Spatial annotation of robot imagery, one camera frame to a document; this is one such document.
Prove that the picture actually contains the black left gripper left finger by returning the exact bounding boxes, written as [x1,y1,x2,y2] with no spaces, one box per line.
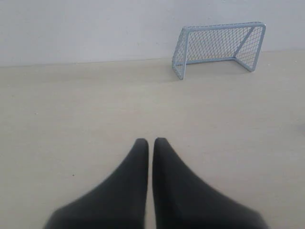
[45,138,149,229]

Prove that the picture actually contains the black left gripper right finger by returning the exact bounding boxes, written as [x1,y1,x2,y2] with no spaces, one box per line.
[152,138,268,229]

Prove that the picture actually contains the small light blue goal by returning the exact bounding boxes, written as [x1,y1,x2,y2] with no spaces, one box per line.
[172,21,266,80]

